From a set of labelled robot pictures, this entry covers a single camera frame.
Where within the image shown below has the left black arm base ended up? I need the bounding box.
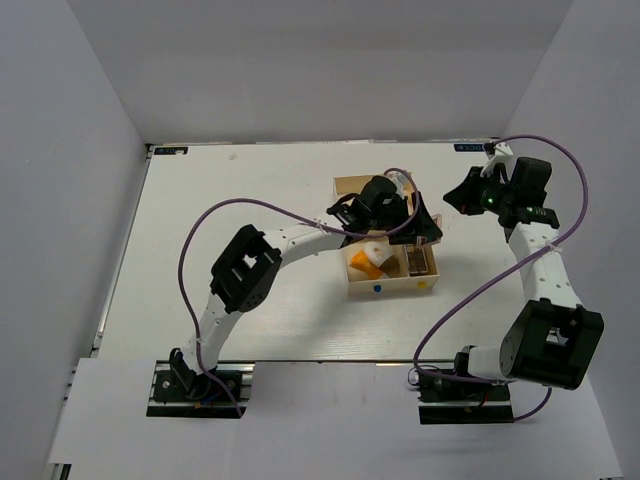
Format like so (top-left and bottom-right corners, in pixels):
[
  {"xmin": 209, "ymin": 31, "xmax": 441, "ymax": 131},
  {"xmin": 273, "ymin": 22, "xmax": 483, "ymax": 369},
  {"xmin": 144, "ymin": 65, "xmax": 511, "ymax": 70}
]
[{"xmin": 146, "ymin": 349, "xmax": 254, "ymax": 419}]

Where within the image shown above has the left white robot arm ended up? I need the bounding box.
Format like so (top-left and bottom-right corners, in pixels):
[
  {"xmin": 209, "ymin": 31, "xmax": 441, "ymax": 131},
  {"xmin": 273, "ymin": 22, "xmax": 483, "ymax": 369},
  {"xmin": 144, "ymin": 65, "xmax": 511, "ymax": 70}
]
[{"xmin": 169, "ymin": 168, "xmax": 443, "ymax": 399}]

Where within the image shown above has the cream divided organizer box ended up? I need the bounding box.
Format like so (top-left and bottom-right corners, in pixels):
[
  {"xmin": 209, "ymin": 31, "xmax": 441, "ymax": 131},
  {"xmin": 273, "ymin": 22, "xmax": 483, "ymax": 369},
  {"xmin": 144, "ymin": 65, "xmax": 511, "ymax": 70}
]
[{"xmin": 333, "ymin": 174, "xmax": 442, "ymax": 296}]

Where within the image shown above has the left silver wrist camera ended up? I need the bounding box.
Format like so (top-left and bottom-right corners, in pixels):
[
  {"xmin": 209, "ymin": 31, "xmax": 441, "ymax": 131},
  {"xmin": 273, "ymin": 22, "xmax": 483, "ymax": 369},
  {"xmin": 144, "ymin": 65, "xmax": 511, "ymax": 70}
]
[{"xmin": 383, "ymin": 171, "xmax": 414, "ymax": 198}]

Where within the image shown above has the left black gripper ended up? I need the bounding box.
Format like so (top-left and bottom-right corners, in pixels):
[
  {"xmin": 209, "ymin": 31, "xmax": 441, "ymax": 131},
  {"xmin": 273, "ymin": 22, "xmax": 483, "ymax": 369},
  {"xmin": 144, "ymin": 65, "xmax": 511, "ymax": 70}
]
[{"xmin": 367, "ymin": 190, "xmax": 441, "ymax": 244}]

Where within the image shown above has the orange white foundation bottle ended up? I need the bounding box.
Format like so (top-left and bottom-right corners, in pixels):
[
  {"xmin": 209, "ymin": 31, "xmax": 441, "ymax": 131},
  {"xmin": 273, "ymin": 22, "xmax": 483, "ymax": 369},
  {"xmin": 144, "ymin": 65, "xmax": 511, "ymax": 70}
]
[{"xmin": 349, "ymin": 250, "xmax": 384, "ymax": 280}]

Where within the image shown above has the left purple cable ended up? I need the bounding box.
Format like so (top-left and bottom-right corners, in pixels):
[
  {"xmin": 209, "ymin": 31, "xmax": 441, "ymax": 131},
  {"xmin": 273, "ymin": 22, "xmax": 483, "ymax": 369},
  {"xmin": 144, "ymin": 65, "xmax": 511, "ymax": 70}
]
[{"xmin": 177, "ymin": 167, "xmax": 419, "ymax": 419}]

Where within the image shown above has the brown long eyeshadow palette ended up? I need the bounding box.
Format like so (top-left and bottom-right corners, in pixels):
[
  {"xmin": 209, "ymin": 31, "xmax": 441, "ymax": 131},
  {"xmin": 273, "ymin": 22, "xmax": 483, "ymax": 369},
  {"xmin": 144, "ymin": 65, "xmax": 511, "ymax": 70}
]
[{"xmin": 405, "ymin": 245, "xmax": 429, "ymax": 276}]

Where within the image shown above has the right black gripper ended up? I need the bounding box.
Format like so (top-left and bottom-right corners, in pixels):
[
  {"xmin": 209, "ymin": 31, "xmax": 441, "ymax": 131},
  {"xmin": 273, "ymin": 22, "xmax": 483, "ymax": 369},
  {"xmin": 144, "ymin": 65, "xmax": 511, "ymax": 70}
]
[{"xmin": 443, "ymin": 166, "xmax": 515, "ymax": 215}]

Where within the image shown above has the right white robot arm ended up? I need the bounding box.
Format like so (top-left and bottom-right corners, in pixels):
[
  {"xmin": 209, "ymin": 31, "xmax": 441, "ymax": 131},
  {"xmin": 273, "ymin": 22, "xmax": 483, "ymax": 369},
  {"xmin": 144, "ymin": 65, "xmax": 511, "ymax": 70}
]
[{"xmin": 444, "ymin": 157, "xmax": 604, "ymax": 399}]

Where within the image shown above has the white egg-shaped sponge case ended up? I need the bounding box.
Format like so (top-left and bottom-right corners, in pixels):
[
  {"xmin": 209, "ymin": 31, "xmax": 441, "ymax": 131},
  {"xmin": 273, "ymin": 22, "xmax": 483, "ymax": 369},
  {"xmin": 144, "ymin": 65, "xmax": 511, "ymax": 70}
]
[{"xmin": 363, "ymin": 241, "xmax": 400, "ymax": 278}]

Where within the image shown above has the colourful square eyeshadow palette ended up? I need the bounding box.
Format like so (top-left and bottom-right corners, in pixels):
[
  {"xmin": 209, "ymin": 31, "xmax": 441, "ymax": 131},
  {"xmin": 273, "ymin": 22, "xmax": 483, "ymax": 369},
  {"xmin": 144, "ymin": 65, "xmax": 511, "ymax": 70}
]
[{"xmin": 414, "ymin": 214, "xmax": 443, "ymax": 247}]

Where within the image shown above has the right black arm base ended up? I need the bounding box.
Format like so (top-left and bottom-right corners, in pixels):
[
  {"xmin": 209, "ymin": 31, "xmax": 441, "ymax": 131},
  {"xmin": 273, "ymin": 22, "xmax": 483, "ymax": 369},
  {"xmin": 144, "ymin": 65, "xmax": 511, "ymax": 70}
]
[{"xmin": 407, "ymin": 367, "xmax": 514, "ymax": 425}]

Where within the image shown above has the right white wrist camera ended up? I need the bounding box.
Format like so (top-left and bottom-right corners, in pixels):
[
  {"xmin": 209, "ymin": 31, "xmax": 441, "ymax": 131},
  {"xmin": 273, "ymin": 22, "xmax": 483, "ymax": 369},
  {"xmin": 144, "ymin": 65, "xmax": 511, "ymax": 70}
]
[{"xmin": 481, "ymin": 141, "xmax": 515, "ymax": 178}]

